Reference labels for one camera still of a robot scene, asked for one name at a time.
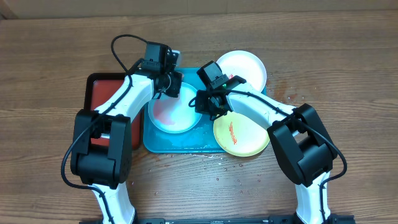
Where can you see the yellow plate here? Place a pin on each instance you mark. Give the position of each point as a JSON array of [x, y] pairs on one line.
[[239, 135]]

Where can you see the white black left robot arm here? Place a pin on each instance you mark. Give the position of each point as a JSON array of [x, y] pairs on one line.
[[99, 158]]

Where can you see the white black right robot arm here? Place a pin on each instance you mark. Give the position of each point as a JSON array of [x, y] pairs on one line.
[[302, 146]]

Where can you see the black tray with red liquid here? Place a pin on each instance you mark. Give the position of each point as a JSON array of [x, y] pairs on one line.
[[100, 87]]

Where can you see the teal plastic tray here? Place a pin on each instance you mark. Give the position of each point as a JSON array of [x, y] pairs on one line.
[[199, 139]]

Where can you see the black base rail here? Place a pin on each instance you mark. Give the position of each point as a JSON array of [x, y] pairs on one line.
[[274, 219]]

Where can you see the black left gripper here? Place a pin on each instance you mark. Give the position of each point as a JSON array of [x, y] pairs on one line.
[[177, 77]]

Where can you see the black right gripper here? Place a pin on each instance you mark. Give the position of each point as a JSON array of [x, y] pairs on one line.
[[204, 109]]

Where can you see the white plate with red stain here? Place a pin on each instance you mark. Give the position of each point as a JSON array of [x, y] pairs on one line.
[[245, 65]]

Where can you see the light blue plate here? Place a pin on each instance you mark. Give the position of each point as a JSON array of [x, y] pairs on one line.
[[173, 115]]

